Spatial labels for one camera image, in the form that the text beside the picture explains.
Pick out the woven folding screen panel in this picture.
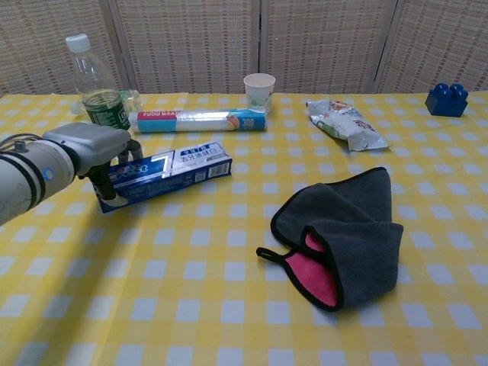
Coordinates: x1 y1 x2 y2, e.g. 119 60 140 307
375 0 488 95
0 0 115 96
108 0 266 95
261 0 400 95

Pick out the yellow white checked tablecloth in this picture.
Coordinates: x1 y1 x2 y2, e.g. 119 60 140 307
0 91 488 366

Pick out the white snack bag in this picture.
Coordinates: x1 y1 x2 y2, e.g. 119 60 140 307
306 98 390 153

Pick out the green label plastic bottle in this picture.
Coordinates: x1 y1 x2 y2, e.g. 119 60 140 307
65 33 131 134

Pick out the plastic wrap box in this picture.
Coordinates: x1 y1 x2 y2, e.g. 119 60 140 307
127 107 268 134

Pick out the grey pink towel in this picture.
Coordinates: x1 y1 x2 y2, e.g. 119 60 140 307
255 166 405 313

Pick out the blue toy building block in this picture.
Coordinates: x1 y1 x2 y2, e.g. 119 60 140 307
425 82 469 117

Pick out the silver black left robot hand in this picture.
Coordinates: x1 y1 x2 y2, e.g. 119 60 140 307
41 121 145 202

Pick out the blue white toothpaste box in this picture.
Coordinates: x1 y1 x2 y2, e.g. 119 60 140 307
98 141 233 214

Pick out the white paper cup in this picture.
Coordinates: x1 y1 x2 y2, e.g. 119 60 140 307
243 73 276 108

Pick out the small clear plastic bottle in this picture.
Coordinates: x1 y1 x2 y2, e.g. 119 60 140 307
70 89 144 115

